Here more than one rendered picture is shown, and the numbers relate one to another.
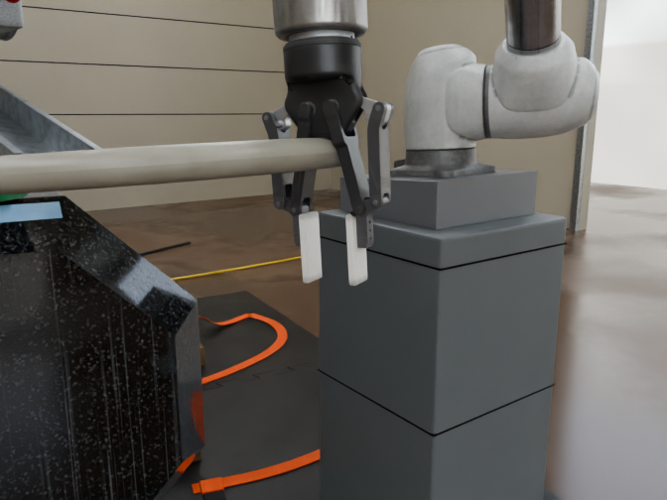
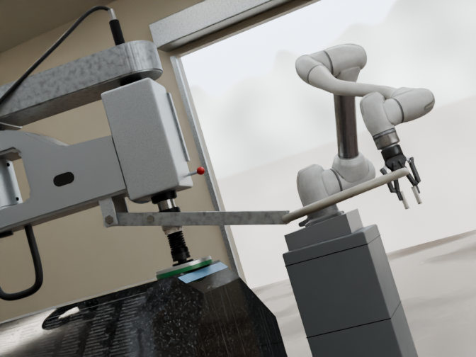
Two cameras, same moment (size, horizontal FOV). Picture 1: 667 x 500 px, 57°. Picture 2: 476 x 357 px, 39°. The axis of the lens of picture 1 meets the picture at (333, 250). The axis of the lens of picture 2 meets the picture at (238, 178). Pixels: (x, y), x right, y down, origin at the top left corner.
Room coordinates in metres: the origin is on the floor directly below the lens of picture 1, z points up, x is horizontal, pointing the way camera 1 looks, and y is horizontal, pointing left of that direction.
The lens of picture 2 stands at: (-1.14, 1.89, 0.95)
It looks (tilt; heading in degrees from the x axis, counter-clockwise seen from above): 4 degrees up; 326
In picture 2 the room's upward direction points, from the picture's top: 16 degrees counter-clockwise
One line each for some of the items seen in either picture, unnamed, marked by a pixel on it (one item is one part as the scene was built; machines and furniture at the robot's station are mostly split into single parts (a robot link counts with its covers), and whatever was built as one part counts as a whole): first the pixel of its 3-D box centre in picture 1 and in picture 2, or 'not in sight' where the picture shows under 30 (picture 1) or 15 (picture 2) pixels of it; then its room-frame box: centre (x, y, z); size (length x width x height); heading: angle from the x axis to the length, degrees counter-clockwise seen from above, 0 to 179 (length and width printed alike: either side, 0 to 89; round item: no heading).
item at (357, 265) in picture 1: (356, 248); (416, 195); (0.60, -0.02, 0.90); 0.03 x 0.01 x 0.07; 153
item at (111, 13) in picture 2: not in sight; (116, 31); (1.15, 0.69, 1.83); 0.04 x 0.04 x 0.17
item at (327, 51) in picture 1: (325, 89); (394, 159); (0.62, 0.01, 1.05); 0.08 x 0.07 x 0.09; 63
